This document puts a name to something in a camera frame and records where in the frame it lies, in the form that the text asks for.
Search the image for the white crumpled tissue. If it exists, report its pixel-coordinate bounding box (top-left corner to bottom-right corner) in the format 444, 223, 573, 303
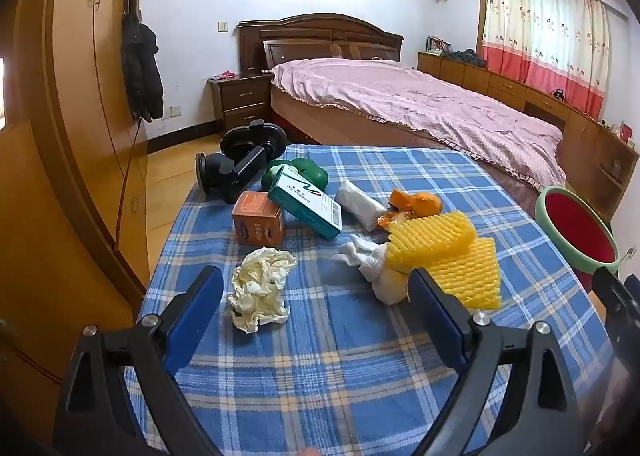
336, 233, 381, 267

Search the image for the pink bedspread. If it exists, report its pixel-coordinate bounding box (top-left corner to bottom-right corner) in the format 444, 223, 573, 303
265, 57, 567, 189

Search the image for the wooden wardrobe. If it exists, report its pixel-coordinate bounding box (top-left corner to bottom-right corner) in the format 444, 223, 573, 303
0, 0, 151, 387

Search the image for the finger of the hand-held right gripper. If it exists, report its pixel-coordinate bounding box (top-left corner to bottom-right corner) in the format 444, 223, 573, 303
592, 266, 640, 337

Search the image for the cream and red curtain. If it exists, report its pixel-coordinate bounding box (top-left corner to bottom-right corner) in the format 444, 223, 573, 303
480, 0, 618, 122

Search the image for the green crumpled bag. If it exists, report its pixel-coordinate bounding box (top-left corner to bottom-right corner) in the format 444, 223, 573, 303
261, 157, 328, 192

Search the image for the white tissue packet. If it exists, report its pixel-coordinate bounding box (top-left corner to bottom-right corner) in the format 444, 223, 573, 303
334, 179, 388, 232

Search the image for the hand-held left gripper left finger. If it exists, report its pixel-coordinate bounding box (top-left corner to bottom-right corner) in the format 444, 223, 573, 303
52, 265, 226, 456

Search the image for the thin hanging cable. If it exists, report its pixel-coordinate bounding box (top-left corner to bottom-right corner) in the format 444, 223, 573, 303
114, 116, 143, 249

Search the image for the dark wooden nightstand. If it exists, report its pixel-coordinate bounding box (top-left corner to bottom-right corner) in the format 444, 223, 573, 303
207, 73, 275, 138

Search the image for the orange plastic wrapper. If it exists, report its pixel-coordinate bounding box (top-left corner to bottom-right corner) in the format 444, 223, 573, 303
389, 189, 444, 217

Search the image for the yellow foam fruit net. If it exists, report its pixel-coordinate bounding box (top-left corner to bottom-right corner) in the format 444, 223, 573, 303
387, 210, 478, 269
410, 236, 503, 312

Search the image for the dark clothes pile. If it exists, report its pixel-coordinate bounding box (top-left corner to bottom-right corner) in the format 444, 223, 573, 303
440, 48, 488, 69

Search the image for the black suction mount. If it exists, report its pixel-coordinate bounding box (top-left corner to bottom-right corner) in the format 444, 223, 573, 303
195, 120, 288, 204

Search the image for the long wooden cabinet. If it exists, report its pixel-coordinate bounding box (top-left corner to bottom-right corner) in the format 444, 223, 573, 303
416, 51, 640, 224

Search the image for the red bucket with green rim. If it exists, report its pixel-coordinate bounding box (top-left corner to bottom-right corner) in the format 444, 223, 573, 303
535, 186, 620, 277

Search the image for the dark wooden bed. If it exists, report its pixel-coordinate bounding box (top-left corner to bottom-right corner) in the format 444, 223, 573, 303
236, 13, 568, 207

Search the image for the orange cardboard box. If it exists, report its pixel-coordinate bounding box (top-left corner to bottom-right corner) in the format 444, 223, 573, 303
232, 191, 287, 247

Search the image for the teal and white box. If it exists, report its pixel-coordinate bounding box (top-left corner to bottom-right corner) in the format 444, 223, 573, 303
267, 165, 343, 240

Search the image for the blue plaid tablecloth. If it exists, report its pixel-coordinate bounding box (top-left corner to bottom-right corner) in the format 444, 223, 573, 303
125, 143, 613, 456

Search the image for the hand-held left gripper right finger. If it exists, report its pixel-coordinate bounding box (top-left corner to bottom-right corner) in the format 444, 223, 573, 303
407, 267, 583, 456

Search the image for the cream paper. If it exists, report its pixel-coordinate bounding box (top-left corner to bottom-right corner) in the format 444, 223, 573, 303
226, 246, 298, 334

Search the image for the black jacket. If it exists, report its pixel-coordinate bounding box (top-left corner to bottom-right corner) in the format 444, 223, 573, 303
121, 13, 165, 123

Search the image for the white foam fruit net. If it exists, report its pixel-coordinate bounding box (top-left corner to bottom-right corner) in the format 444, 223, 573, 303
360, 243, 412, 306

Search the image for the orange snack wrapper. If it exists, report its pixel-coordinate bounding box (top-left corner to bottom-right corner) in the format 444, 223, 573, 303
376, 210, 406, 232

